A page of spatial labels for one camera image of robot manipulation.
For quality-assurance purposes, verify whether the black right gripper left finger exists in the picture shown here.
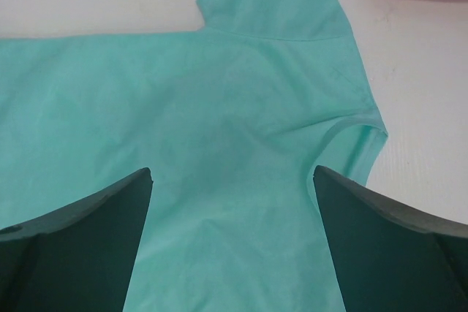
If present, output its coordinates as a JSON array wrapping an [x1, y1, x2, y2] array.
[[1, 168, 152, 311]]

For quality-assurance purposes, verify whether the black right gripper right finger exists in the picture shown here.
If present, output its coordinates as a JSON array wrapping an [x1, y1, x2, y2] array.
[[314, 166, 467, 312]]

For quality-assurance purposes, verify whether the teal t shirt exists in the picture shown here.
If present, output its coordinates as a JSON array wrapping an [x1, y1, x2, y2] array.
[[1, 0, 388, 311]]

